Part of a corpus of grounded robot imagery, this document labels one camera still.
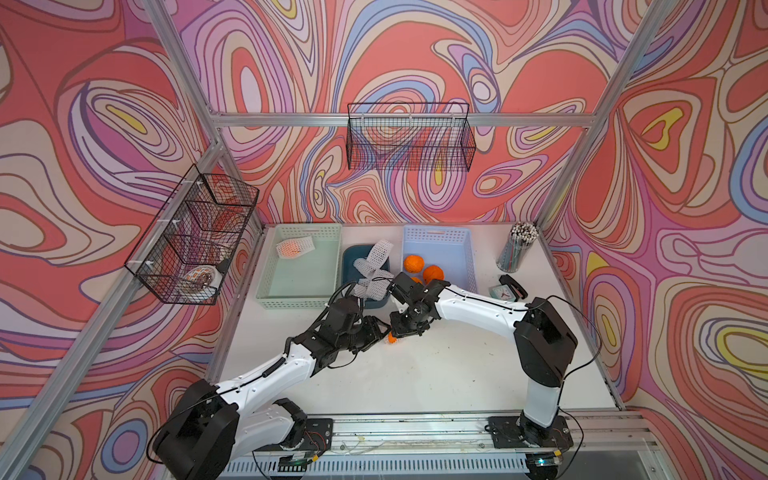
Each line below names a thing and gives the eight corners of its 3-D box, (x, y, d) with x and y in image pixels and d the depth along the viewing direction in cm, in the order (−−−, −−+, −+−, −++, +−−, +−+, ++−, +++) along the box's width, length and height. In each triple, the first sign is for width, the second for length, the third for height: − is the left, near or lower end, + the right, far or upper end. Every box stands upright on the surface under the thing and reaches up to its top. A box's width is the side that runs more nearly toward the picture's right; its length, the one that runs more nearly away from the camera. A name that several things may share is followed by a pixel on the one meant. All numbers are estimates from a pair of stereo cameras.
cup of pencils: (499, 273, 107) (516, 239, 93) (494, 257, 112) (510, 222, 98) (521, 273, 107) (542, 239, 93) (516, 257, 112) (534, 222, 98)
